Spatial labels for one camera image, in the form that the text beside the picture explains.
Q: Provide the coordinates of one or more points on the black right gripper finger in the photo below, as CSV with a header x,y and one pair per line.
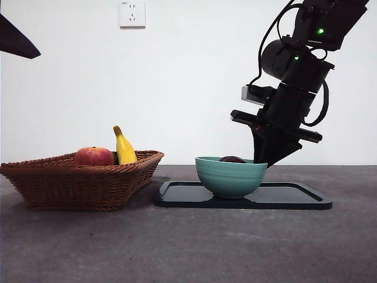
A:
x,y
258,147
279,150

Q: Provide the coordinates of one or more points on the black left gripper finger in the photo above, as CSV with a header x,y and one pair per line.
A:
x,y
14,44

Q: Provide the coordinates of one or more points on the dark purple plum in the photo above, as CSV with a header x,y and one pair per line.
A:
x,y
232,159

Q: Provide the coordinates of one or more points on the teal ribbed bowl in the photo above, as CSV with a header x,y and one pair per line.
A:
x,y
231,179

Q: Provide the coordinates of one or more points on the black rectangular tray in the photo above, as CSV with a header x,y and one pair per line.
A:
x,y
182,197

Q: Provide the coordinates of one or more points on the yellow banana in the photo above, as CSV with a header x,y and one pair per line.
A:
x,y
125,151

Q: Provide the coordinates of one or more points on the red apple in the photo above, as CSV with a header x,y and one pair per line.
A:
x,y
94,157

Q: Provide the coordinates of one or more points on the brown wicker basket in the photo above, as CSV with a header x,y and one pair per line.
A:
x,y
76,188

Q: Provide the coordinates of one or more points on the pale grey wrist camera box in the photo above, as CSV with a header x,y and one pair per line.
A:
x,y
250,96

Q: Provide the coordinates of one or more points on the white wall socket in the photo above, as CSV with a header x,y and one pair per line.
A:
x,y
132,14

